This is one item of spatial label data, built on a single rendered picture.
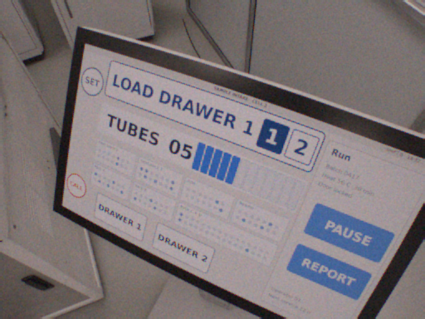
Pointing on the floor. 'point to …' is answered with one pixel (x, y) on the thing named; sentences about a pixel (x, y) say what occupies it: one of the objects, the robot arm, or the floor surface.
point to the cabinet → (36, 208)
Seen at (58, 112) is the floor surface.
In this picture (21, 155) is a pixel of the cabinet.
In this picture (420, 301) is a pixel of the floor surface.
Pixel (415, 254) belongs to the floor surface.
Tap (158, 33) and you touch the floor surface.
